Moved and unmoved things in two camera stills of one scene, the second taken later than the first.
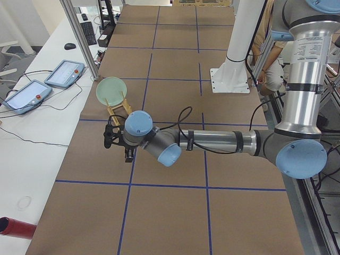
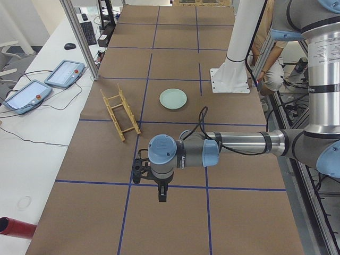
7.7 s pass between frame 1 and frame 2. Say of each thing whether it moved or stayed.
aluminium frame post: stayed
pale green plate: moved
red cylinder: stayed
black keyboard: stayed
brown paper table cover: stayed
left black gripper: moved
